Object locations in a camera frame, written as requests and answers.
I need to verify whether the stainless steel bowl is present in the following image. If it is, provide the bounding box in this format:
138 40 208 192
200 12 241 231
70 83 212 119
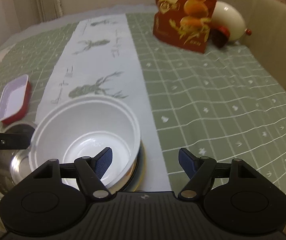
0 121 37 196

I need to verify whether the blue ceramic bowl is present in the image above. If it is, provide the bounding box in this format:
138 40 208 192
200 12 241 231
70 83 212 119
120 142 146 192

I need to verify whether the white plastic noodle bowl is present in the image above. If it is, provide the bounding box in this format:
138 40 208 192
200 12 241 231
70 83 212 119
28 95 141 189

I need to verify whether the red rectangular foil tray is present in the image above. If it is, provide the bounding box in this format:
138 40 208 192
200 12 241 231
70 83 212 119
0 74 31 126

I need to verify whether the green checked tablecloth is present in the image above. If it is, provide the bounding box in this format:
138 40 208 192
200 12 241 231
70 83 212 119
0 12 286 230

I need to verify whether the white deer table runner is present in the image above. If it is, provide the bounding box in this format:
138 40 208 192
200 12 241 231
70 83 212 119
35 14 171 191

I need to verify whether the small dark red object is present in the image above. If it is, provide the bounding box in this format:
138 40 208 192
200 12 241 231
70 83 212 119
211 25 230 49

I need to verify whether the beige sofa backrest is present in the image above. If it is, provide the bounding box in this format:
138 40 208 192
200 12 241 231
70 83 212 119
219 0 286 90

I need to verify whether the white egg shaped lamp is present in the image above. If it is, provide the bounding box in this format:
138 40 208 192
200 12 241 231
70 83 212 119
211 1 252 42

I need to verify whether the red quail eggs bag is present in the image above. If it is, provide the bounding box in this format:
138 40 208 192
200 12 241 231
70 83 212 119
153 0 217 53

